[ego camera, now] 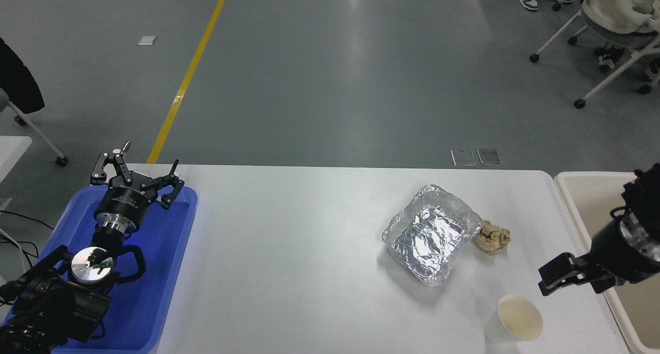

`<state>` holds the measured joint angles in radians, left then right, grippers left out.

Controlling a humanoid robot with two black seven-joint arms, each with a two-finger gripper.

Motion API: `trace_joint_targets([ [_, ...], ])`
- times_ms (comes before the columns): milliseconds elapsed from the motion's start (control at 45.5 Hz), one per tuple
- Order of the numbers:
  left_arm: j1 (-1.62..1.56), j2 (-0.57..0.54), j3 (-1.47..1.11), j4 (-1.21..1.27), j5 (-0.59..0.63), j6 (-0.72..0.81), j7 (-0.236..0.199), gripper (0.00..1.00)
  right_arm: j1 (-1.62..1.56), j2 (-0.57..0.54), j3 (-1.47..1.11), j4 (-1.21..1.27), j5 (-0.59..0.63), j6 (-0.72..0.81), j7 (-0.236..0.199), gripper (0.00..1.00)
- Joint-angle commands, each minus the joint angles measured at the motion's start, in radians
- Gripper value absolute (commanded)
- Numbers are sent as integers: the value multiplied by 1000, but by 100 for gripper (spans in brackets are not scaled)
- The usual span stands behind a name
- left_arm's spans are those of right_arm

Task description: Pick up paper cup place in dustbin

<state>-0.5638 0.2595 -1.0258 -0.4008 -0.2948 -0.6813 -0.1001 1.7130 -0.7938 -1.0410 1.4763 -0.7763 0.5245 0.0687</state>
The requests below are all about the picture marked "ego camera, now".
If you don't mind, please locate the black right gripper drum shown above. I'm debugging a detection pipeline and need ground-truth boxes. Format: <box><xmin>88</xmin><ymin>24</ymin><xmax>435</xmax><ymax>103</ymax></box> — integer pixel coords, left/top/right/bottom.
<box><xmin>588</xmin><ymin>215</ymin><xmax>660</xmax><ymax>285</ymax></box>

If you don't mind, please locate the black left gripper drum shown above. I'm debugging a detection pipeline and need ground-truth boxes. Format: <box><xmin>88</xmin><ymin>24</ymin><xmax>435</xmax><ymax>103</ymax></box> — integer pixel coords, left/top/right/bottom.
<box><xmin>94</xmin><ymin>184</ymin><xmax>156</xmax><ymax>227</ymax></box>

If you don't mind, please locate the white paper cup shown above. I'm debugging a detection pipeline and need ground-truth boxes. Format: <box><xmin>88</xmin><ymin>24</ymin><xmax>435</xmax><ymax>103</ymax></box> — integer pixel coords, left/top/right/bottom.
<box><xmin>484</xmin><ymin>294</ymin><xmax>543</xmax><ymax>343</ymax></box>

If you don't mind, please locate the grey chair with castors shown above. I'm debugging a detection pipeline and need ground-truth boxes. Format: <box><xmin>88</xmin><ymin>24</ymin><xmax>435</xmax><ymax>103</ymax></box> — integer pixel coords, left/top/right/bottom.
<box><xmin>0</xmin><ymin>89</ymin><xmax>69</xmax><ymax>167</ymax></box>

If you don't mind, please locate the blue plastic tray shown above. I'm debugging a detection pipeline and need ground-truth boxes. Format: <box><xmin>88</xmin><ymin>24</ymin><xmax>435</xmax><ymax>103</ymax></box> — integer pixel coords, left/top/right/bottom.
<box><xmin>3</xmin><ymin>186</ymin><xmax>199</xmax><ymax>353</ymax></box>

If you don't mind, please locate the large pale bin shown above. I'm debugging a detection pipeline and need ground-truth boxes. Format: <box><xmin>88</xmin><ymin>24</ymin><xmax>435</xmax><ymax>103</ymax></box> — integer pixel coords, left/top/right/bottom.
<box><xmin>554</xmin><ymin>171</ymin><xmax>660</xmax><ymax>354</ymax></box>

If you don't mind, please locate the crumpled tan paper ball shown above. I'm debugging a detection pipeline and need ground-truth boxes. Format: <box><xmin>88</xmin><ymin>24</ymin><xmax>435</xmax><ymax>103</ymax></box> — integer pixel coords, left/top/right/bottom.
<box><xmin>474</xmin><ymin>220</ymin><xmax>512</xmax><ymax>256</ymax></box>

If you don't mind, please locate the white side table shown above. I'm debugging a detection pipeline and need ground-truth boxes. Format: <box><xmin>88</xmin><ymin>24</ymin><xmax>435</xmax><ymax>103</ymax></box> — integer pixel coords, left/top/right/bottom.
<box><xmin>0</xmin><ymin>136</ymin><xmax>32</xmax><ymax>182</ymax></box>

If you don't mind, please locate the crinkled foil tray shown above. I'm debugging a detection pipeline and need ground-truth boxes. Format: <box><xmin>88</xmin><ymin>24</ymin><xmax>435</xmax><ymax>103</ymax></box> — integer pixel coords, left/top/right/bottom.
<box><xmin>382</xmin><ymin>184</ymin><xmax>484</xmax><ymax>287</ymax></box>

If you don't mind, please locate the white office chair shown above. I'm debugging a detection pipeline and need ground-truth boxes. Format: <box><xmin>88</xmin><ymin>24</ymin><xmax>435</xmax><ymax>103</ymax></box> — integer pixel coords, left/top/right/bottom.
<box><xmin>530</xmin><ymin>0</ymin><xmax>660</xmax><ymax>110</ymax></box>

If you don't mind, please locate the black floor cable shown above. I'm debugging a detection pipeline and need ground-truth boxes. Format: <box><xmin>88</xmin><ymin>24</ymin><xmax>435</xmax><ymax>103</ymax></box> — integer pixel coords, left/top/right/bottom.
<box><xmin>0</xmin><ymin>210</ymin><xmax>55</xmax><ymax>272</ymax></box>

